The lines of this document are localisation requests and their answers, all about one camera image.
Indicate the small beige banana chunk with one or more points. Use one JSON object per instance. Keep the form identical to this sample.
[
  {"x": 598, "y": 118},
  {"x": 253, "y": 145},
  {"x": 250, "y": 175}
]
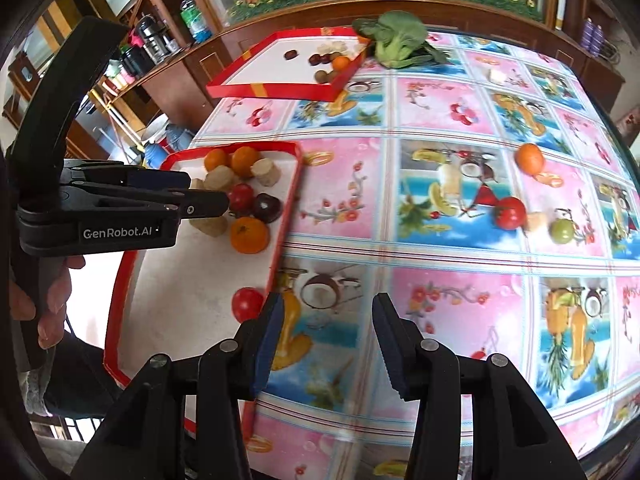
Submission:
[
  {"x": 497, "y": 76},
  {"x": 537, "y": 222}
]

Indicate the black kettle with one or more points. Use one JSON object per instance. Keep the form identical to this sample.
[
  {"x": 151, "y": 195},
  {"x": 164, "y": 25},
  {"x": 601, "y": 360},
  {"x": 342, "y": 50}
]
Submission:
[{"x": 135, "y": 59}]

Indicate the red-rimmed white tray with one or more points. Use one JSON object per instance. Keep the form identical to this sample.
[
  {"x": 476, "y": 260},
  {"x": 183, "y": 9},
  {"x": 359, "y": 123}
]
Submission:
[{"x": 190, "y": 280}]

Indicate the grey-blue thermos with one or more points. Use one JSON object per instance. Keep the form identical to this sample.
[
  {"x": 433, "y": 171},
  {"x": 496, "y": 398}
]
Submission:
[{"x": 178, "y": 136}]

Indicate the white bucket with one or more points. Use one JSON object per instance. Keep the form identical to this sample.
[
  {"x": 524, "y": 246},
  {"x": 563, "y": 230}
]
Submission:
[{"x": 157, "y": 124}]

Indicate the orange tangerine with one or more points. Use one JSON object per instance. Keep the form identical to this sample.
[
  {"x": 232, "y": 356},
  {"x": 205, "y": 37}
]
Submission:
[
  {"x": 216, "y": 158},
  {"x": 249, "y": 235},
  {"x": 530, "y": 158},
  {"x": 245, "y": 161},
  {"x": 341, "y": 63}
]

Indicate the printed pink tablecloth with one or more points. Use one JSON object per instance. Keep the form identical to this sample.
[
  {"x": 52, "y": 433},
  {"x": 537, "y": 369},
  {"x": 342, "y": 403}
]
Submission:
[{"x": 450, "y": 285}]

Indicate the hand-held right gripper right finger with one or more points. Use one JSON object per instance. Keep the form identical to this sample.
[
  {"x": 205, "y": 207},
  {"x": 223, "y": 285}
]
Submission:
[{"x": 392, "y": 350}]

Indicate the large beige banana chunk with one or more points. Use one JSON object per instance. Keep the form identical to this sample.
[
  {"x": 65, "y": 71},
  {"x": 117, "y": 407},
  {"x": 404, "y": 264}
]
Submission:
[{"x": 220, "y": 178}]

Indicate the pile of beige chunks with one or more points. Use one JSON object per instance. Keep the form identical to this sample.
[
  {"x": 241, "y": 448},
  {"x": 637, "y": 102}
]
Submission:
[{"x": 333, "y": 47}]

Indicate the wooden cabinet counter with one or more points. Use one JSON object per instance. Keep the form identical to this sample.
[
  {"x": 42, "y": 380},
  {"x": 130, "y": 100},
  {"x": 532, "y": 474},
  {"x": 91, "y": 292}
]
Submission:
[{"x": 225, "y": 45}]

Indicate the green broccoli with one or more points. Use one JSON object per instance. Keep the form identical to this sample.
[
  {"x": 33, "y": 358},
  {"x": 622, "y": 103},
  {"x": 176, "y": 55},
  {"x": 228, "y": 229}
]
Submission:
[{"x": 395, "y": 35}]

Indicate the blue thermos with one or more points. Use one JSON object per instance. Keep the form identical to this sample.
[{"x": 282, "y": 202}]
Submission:
[{"x": 155, "y": 156}]

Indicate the dark purple plum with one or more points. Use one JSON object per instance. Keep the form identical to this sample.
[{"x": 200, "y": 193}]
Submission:
[{"x": 266, "y": 208}]

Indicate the green labelled plastic bottle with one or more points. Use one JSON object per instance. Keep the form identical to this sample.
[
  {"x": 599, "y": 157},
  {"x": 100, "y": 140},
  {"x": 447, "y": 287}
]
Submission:
[{"x": 194, "y": 17}]

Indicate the red cardboard box lid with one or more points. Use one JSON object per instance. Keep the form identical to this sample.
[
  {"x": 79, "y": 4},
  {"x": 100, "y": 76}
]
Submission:
[{"x": 265, "y": 67}]

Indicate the person's left hand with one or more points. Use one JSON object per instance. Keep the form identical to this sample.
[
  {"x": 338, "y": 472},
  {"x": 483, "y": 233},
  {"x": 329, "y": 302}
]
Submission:
[{"x": 52, "y": 325}]

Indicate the green grape fruit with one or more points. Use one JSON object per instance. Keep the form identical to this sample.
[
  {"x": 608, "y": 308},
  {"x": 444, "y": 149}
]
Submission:
[{"x": 562, "y": 231}]

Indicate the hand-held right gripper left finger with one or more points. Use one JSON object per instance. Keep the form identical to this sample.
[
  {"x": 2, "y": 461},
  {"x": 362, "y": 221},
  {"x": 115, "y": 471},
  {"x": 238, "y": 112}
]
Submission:
[{"x": 262, "y": 350}]

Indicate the black and silver thermos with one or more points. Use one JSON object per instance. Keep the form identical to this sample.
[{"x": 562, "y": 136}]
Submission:
[{"x": 151, "y": 35}]

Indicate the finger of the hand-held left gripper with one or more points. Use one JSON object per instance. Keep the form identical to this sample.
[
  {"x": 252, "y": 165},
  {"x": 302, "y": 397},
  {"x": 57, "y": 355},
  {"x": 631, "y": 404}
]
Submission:
[
  {"x": 200, "y": 202},
  {"x": 150, "y": 177}
]

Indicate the brown kiwi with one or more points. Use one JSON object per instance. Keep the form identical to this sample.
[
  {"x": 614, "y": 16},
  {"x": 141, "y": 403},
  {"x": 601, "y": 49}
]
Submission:
[
  {"x": 319, "y": 76},
  {"x": 331, "y": 78}
]

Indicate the purple bottle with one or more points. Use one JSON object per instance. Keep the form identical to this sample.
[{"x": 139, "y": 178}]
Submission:
[
  {"x": 587, "y": 35},
  {"x": 598, "y": 38}
]

